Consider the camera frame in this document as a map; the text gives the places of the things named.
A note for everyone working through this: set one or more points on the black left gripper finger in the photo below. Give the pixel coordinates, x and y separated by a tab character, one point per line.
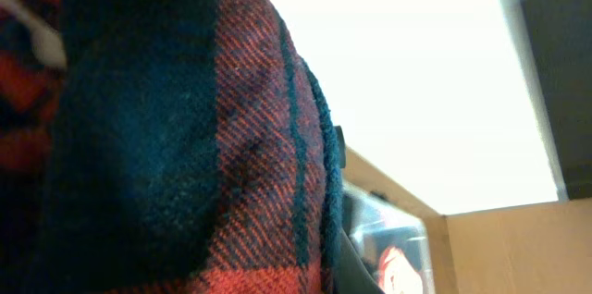
359	218

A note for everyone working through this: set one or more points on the pink printed t-shirt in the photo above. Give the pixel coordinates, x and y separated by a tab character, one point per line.
396	275

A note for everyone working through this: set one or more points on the clear plastic storage container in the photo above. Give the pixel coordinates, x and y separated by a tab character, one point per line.
405	232

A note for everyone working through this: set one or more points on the red navy plaid shirt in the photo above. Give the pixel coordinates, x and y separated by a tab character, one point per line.
163	146

